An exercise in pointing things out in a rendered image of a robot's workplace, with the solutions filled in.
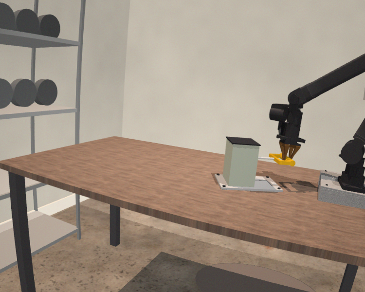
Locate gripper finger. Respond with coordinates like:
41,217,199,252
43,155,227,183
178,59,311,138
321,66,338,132
289,145,301,159
279,142,290,160

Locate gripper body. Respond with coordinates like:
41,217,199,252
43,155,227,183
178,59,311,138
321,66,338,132
276,123,306,146

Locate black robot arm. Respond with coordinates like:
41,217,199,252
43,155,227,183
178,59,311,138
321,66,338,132
269,54,365,194

